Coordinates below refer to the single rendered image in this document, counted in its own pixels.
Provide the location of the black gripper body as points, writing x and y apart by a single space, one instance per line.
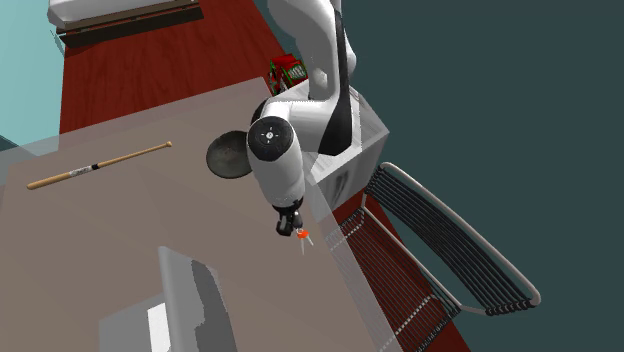
284 219

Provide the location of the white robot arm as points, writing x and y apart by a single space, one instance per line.
279 168

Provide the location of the orange and silver small tool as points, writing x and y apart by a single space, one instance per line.
302 234

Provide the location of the dark grey round plate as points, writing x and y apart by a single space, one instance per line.
227 155

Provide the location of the grey robot stand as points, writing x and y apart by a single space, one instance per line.
353 161

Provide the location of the grey laptop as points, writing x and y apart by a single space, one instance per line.
183 297

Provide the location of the red and green box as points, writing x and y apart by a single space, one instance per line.
286 73

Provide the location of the wooden baseball bat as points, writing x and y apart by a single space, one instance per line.
112 162

